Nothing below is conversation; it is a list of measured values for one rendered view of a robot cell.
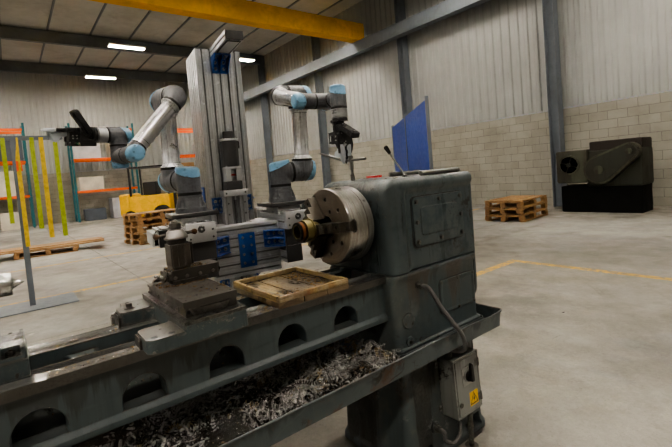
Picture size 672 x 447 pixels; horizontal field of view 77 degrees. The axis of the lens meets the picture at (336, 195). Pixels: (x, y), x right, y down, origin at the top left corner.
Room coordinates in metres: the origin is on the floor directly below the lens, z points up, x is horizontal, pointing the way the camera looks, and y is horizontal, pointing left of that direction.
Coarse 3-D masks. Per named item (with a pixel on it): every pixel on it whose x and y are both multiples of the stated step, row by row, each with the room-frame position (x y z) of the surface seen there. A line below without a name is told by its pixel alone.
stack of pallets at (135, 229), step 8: (128, 216) 9.97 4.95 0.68; (136, 216) 9.70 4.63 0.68; (144, 216) 10.57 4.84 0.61; (152, 216) 10.32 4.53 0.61; (160, 216) 10.12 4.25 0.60; (128, 224) 10.22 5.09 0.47; (136, 224) 10.00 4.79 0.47; (144, 224) 10.14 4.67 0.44; (152, 224) 9.95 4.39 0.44; (160, 224) 10.14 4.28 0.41; (168, 224) 10.97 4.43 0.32; (128, 232) 10.09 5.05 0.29; (136, 232) 9.89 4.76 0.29; (144, 232) 9.79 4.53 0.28; (128, 240) 10.18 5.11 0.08; (136, 240) 9.85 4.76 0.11; (144, 240) 9.77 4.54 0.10
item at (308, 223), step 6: (300, 222) 1.63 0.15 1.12; (306, 222) 1.63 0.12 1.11; (312, 222) 1.64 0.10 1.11; (294, 228) 1.65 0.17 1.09; (300, 228) 1.61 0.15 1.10; (306, 228) 1.62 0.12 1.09; (312, 228) 1.63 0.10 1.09; (294, 234) 1.65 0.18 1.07; (300, 234) 1.61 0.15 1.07; (306, 234) 1.62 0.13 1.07; (312, 234) 1.63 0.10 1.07; (300, 240) 1.62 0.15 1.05; (306, 240) 1.63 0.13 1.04; (312, 240) 1.65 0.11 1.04
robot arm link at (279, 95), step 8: (280, 88) 2.26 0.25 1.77; (272, 96) 2.25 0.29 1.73; (280, 96) 2.18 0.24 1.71; (288, 96) 2.09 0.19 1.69; (296, 96) 1.96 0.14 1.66; (304, 96) 1.97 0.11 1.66; (312, 96) 1.99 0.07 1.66; (280, 104) 2.28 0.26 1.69; (288, 104) 2.12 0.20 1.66; (296, 104) 1.96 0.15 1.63; (304, 104) 1.97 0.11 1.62; (312, 104) 1.99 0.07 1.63
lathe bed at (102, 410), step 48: (96, 336) 1.25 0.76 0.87; (240, 336) 1.31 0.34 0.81; (288, 336) 1.50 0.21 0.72; (336, 336) 1.52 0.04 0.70; (48, 384) 0.99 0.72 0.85; (96, 384) 1.06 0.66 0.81; (144, 384) 1.21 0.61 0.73; (192, 384) 1.20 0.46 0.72; (0, 432) 0.94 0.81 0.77; (48, 432) 1.02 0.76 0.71; (96, 432) 1.04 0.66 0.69
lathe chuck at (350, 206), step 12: (324, 192) 1.71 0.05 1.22; (336, 192) 1.67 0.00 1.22; (348, 192) 1.70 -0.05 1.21; (324, 204) 1.72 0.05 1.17; (336, 204) 1.66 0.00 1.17; (348, 204) 1.63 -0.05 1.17; (360, 204) 1.66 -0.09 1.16; (336, 216) 1.66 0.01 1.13; (348, 216) 1.60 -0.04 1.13; (360, 216) 1.64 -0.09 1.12; (360, 228) 1.63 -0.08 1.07; (336, 240) 1.67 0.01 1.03; (348, 240) 1.61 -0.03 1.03; (360, 240) 1.64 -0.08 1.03; (324, 252) 1.74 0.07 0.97; (336, 252) 1.68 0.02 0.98; (348, 252) 1.62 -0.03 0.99; (360, 252) 1.68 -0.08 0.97
